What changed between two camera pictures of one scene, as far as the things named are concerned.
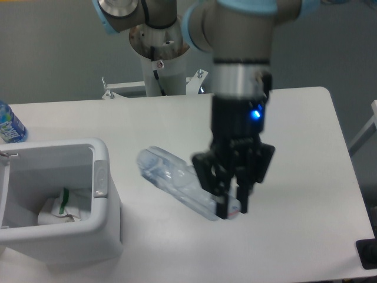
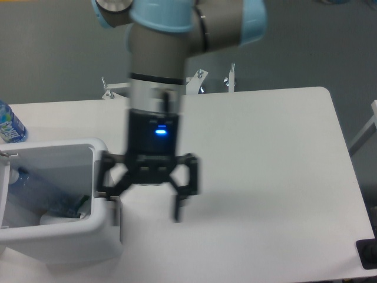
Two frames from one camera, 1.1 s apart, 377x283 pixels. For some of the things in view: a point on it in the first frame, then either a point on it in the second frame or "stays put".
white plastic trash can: x=32 y=173 stays put
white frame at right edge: x=370 y=128 stays put
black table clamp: x=367 y=250 stays put
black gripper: x=238 y=121 → x=152 y=152
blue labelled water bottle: x=12 y=129 stays put
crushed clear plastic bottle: x=177 y=179 → x=46 y=196
